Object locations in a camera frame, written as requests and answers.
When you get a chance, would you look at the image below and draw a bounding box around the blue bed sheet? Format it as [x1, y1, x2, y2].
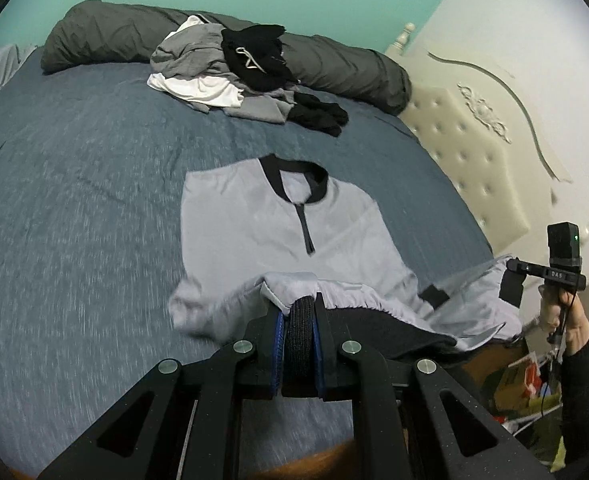
[0, 53, 492, 476]

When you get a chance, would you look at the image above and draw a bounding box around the grey sweater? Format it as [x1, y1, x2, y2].
[147, 15, 295, 125]

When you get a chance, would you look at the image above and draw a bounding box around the black garment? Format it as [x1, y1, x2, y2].
[221, 24, 349, 138]

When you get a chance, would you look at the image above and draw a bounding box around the person's right forearm black sleeve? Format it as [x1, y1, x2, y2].
[554, 340, 589, 480]

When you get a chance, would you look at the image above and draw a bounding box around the cream tufted headboard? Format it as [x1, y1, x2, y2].
[386, 23, 589, 281]

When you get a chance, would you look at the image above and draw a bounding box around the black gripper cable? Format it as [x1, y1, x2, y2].
[539, 291, 576, 418]

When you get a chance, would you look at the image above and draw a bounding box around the dark grey rolled duvet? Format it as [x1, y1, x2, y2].
[40, 0, 412, 115]

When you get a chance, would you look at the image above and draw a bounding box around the light grey zip jacket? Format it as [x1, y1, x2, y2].
[168, 155, 523, 360]

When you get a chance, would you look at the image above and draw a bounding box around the colourful clutter on floor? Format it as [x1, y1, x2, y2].
[481, 352, 565, 472]

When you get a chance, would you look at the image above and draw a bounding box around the person's right hand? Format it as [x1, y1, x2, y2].
[539, 285, 589, 356]

